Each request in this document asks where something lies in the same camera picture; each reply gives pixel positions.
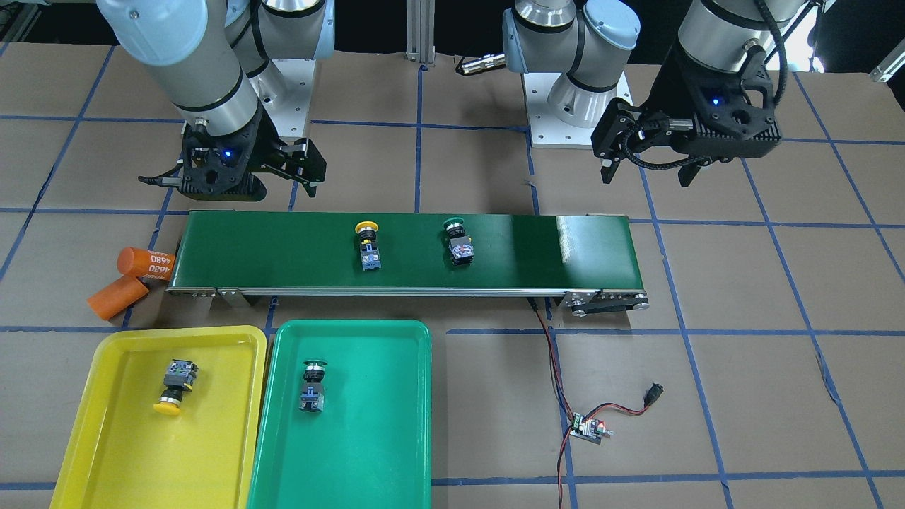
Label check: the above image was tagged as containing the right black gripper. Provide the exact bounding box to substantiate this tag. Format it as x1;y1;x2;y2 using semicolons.
139;113;327;202

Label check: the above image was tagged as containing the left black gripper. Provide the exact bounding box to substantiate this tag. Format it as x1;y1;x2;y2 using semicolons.
591;43;783;188

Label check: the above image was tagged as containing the yellow push button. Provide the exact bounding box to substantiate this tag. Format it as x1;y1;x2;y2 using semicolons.
354;221;382;271
152;360;199;416

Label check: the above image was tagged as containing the green push button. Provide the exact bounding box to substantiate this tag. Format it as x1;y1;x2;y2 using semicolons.
298;358;327;413
443;216;474;265

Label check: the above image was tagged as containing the orange cylinder with 4680 print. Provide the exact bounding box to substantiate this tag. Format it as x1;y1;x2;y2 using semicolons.
117;246;177;281

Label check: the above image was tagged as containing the plain orange cylinder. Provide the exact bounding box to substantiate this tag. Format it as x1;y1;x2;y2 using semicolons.
86;275;150;321

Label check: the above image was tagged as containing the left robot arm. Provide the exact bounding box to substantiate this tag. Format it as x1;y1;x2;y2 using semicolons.
502;1;804;187

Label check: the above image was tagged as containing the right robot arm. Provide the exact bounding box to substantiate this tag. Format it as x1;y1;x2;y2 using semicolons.
97;1;336;202

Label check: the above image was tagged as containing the green conveyor belt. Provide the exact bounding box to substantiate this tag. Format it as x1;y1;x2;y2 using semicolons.
168;211;649;317

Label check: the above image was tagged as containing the black barrel connector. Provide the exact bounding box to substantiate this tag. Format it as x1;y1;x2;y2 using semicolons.
643;383;665;409

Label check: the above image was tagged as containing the small green controller board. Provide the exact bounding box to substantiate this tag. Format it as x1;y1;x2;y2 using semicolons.
568;412;613;445

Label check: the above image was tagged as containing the green plastic tray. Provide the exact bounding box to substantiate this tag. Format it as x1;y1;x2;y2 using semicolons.
247;320;432;508

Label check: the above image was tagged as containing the yellow plastic tray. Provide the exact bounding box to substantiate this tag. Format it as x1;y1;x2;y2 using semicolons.
51;325;267;508

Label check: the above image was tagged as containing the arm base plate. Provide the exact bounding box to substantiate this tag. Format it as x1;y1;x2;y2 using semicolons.
255;60;317;141
522;72;631;149

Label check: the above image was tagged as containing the red black power wire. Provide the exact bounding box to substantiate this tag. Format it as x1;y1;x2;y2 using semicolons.
526;297;648;509

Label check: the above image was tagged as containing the aluminium frame post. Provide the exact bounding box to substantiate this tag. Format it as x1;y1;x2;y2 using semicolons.
405;0;436;67

